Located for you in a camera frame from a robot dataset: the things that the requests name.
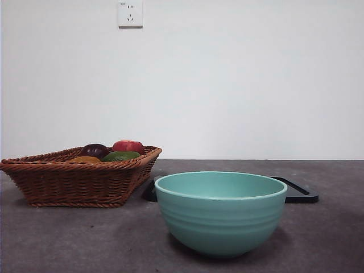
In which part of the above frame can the teal ribbed bowl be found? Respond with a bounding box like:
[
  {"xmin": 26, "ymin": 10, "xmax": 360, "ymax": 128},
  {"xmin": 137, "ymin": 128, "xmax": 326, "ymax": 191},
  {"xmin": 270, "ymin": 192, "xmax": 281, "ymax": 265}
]
[{"xmin": 154, "ymin": 171, "xmax": 288, "ymax": 259}]

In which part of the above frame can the orange-brown kiwi fruit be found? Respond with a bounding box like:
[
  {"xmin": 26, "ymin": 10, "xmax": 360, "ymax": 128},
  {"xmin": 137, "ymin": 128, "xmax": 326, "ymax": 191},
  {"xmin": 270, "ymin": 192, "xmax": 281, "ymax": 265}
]
[{"xmin": 69, "ymin": 156, "xmax": 102, "ymax": 164}]

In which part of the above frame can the brown wicker basket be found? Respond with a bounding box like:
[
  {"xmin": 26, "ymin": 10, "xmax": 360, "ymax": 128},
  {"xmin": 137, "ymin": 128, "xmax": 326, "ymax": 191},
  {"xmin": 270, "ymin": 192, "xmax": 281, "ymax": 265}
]
[{"xmin": 0, "ymin": 145, "xmax": 163, "ymax": 208}]

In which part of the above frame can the red apple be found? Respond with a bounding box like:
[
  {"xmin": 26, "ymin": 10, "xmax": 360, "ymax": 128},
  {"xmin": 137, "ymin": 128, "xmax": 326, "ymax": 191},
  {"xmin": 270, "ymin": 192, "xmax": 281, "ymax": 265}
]
[{"xmin": 111, "ymin": 139, "xmax": 145, "ymax": 156}]

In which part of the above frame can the green fruit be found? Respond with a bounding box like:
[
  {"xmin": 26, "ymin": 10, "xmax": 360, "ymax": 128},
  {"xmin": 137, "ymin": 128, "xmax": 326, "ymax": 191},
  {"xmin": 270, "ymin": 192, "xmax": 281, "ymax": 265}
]
[{"xmin": 101, "ymin": 151, "xmax": 142, "ymax": 163}]

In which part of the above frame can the dark rectangular tray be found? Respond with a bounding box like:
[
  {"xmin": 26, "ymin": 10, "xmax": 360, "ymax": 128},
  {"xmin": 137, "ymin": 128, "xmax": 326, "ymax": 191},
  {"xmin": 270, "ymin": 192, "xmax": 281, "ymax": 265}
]
[{"xmin": 143, "ymin": 175, "xmax": 319, "ymax": 204}]

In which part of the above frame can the dark purple fruit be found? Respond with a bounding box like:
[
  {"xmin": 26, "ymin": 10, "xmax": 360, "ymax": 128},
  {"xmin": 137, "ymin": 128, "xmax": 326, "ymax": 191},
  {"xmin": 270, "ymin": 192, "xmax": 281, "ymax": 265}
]
[{"xmin": 78, "ymin": 143, "xmax": 110, "ymax": 158}]

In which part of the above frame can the white wall socket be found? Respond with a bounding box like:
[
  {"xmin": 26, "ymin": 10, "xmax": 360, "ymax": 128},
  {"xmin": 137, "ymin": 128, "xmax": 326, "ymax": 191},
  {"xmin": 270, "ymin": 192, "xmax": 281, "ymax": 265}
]
[{"xmin": 118, "ymin": 0, "xmax": 144, "ymax": 28}]

